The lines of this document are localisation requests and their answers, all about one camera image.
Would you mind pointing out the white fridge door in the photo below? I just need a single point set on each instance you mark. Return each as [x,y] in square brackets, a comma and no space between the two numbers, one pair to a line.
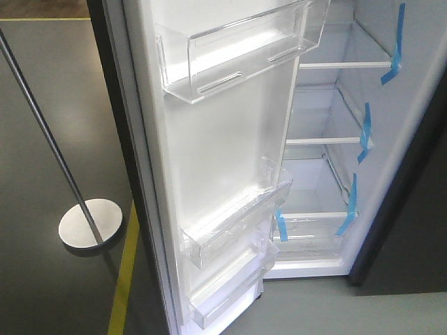
[202,93]

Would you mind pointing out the grey side-by-side fridge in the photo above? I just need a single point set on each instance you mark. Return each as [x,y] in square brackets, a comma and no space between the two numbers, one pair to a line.
[366,145]

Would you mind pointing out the metal floor stand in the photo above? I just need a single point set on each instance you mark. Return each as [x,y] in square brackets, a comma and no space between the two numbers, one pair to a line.
[90,223]

